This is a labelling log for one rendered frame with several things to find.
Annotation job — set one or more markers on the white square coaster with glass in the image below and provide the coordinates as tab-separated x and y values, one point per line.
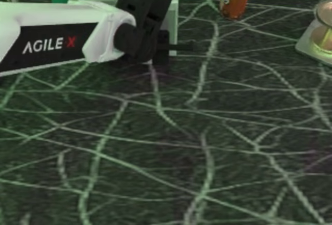
317	41

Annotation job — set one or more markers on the white box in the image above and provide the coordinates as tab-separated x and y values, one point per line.
169	17

